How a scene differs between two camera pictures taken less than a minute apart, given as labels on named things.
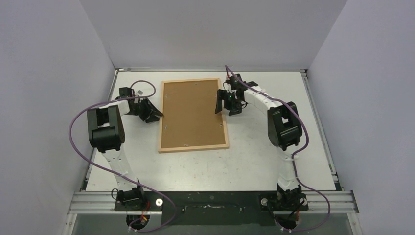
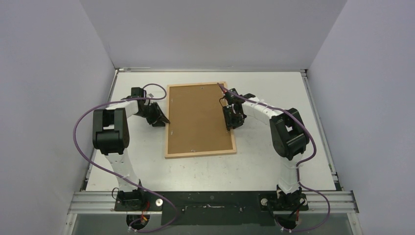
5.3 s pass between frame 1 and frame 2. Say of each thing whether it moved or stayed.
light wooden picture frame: moved
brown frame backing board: stayed
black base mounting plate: stayed
